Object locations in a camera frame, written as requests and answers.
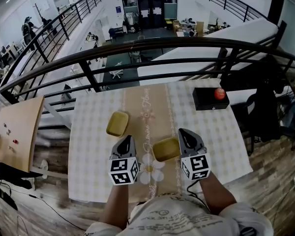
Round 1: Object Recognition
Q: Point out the black coat rack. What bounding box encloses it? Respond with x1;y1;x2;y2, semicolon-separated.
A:
33;3;44;19

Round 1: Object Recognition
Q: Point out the black-framed glass door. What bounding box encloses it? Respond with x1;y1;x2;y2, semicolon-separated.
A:
119;0;178;30

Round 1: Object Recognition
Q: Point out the black box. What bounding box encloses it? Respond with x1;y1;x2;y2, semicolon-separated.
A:
192;87;230;112

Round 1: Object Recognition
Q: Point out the red apple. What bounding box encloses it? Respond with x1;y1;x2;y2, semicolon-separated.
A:
214;88;227;100

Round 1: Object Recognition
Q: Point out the person's right forearm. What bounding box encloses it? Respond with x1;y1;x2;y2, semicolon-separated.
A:
198;172;237;216

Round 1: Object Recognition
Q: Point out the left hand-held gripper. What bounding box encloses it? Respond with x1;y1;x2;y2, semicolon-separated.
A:
108;135;140;186

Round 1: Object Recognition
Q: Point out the black laptop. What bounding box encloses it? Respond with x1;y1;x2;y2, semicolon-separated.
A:
0;188;18;211

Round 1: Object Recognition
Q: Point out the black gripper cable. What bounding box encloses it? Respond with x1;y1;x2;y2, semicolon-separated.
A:
186;179;211;212

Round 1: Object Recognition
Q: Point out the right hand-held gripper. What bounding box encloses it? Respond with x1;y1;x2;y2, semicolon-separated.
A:
177;128;211;181

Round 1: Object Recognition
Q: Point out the white office chair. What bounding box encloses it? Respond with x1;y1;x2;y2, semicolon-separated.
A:
109;62;125;80

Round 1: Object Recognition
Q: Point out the curved black metal railing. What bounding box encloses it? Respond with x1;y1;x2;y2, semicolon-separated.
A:
0;37;295;105

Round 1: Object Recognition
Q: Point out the straight black metal railing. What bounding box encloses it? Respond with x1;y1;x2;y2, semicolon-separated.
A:
0;0;102;90
198;0;271;23

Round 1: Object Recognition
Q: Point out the person's left forearm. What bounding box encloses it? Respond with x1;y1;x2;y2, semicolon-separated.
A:
98;183;133;230

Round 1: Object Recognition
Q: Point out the checkered beige flower tablecloth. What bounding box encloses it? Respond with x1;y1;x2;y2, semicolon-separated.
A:
67;79;253;204

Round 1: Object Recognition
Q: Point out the wooden side table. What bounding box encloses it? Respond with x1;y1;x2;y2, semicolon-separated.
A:
0;95;72;179

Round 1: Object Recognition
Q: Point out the black office chair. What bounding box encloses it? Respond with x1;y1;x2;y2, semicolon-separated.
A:
243;54;285;157

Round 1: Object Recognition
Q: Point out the black floor cable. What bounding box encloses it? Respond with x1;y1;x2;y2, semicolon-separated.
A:
14;192;89;231

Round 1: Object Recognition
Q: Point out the person's white printed shirt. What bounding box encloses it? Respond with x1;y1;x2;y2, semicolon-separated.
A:
85;193;273;236

